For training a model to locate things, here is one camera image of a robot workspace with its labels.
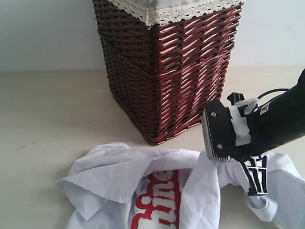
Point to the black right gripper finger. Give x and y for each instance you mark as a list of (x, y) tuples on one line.
[(255, 170)]

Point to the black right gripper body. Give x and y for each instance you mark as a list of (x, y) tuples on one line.
[(256, 129)]

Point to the white shirt with red lettering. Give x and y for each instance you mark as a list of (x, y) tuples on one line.
[(116, 187)]

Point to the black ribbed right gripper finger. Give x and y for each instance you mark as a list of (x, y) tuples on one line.
[(218, 133)]

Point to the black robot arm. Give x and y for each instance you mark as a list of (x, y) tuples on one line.
[(294, 109)]

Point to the brown wicker laundry basket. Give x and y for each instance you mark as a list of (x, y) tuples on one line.
[(162, 75)]

